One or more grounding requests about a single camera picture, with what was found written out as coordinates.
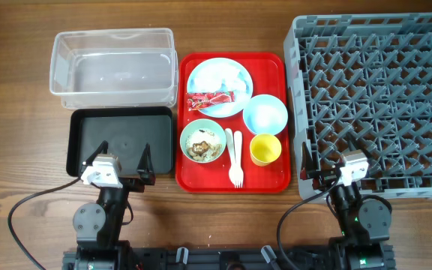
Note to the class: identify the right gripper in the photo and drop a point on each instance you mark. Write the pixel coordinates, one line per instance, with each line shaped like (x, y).
(322, 177)

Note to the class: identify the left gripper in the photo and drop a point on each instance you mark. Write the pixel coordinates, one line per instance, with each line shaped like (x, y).
(145, 176)

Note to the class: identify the yellow plastic cup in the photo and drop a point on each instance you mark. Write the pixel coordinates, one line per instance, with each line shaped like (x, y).
(265, 149)

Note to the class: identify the light blue bowl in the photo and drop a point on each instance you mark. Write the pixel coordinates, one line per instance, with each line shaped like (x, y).
(265, 114)

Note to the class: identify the green bowl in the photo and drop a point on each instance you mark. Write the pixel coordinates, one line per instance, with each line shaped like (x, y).
(202, 123)

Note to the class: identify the rice and food scraps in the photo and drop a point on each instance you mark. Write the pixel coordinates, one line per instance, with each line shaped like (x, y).
(203, 145)

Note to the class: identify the red snack wrapper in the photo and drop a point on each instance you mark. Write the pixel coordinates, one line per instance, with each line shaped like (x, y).
(200, 101)

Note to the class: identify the white plastic fork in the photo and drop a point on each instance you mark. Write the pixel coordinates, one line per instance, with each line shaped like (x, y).
(236, 173)

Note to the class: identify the white plastic spoon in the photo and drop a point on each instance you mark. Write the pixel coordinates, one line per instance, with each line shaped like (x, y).
(230, 148)

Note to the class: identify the large light blue plate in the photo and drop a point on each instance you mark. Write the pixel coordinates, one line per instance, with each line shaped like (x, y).
(241, 98)

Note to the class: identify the white tissue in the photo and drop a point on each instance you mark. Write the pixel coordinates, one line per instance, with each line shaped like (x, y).
(217, 77)

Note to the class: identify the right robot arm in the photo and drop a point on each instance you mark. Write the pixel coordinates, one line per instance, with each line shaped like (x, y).
(364, 220)

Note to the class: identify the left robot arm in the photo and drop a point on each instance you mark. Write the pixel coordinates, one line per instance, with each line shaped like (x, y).
(98, 225)

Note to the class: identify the grey dishwasher rack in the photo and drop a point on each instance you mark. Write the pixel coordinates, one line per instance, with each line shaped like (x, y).
(368, 76)

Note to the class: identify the black plastic tray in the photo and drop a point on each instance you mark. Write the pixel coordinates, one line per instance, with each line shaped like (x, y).
(127, 130)

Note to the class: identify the clear plastic bin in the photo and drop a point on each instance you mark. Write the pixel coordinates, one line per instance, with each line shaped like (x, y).
(126, 67)

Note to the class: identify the red serving tray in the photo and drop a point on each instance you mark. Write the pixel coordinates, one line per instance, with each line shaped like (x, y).
(267, 73)

